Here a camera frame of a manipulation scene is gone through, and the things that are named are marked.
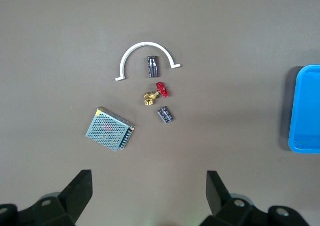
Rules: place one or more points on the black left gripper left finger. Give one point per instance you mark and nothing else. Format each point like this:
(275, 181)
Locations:
(75, 193)

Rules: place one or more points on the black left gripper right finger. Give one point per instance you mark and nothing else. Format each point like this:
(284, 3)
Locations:
(217, 196)

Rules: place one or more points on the tall dark electrolytic capacitor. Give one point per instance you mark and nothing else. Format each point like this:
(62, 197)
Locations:
(153, 66)

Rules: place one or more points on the blue plastic tray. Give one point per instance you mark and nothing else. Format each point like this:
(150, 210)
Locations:
(307, 105)

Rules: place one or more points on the metal mesh power supply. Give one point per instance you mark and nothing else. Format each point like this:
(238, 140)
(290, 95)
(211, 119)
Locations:
(108, 129)

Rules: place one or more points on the brown table cover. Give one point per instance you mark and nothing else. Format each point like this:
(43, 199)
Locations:
(50, 35)

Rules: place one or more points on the white half-round pipe clamp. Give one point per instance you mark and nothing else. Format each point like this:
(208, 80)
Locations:
(147, 43)

